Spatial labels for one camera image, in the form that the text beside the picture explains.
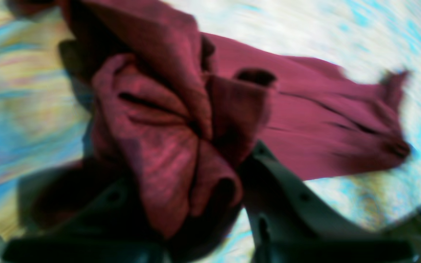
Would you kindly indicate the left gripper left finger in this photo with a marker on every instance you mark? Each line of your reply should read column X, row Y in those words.
column 82, row 213

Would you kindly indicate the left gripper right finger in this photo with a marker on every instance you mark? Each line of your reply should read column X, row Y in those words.
column 291, row 224

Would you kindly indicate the dark red t-shirt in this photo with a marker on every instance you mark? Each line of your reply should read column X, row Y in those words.
column 178, row 110

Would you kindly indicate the patterned tablecloth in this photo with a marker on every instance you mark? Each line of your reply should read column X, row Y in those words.
column 42, row 123

